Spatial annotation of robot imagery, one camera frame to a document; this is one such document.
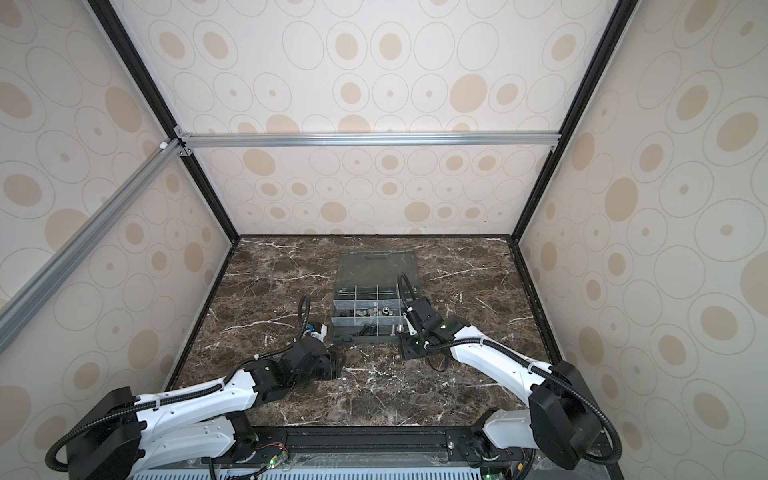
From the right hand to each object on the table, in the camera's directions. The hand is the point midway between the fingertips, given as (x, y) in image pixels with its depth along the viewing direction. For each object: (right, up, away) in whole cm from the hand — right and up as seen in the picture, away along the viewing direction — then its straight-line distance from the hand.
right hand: (407, 347), depth 84 cm
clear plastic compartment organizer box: (-12, +10, +13) cm, 20 cm away
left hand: (-16, -3, -2) cm, 17 cm away
